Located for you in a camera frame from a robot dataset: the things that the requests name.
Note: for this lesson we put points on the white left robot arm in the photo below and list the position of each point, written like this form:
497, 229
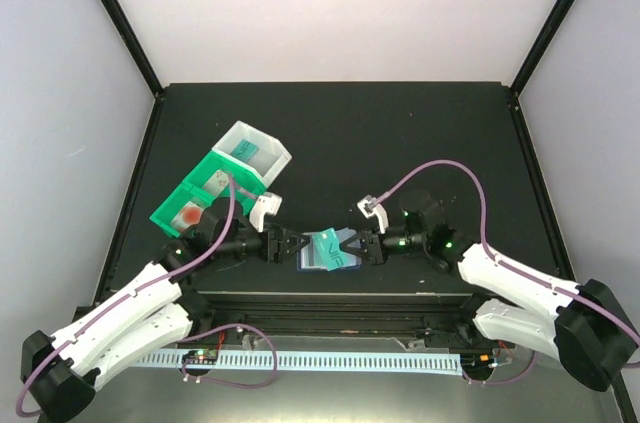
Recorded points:
62, 372

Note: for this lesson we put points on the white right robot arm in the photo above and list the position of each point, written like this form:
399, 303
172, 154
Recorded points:
582, 326

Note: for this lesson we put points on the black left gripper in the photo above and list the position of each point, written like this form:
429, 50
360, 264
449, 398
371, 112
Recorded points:
276, 254

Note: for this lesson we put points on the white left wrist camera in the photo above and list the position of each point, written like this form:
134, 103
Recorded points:
267, 204

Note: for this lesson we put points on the black frame post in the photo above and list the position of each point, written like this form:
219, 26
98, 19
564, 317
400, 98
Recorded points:
543, 40
127, 34

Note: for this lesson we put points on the green middle storage bin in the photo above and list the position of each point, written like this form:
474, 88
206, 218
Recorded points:
248, 184

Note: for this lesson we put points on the navy blue card holder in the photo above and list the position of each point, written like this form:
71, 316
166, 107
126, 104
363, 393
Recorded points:
303, 258

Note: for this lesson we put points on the white red card in bin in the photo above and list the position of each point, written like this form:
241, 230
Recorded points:
187, 216

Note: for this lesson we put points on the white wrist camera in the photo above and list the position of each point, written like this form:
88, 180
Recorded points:
370, 208
267, 204

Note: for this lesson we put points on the black frame post left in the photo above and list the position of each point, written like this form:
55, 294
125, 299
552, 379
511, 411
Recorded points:
127, 34

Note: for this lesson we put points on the teal vip card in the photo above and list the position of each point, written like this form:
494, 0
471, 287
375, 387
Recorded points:
326, 253
245, 150

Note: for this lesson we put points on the white storage bin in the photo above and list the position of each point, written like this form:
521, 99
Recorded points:
262, 155

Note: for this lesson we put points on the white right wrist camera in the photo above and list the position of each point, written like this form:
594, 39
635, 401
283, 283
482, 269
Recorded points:
370, 208

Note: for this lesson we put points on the white slotted cable duct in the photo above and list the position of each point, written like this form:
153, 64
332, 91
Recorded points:
305, 361

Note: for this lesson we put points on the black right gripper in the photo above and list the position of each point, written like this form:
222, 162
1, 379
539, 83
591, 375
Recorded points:
374, 249

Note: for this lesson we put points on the green end storage bin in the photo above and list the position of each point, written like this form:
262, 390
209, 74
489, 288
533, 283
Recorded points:
182, 194

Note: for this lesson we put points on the black frame post right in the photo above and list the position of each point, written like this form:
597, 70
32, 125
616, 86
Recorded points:
543, 40

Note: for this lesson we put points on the teal VIP card in bin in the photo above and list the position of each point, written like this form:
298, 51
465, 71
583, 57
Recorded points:
245, 150

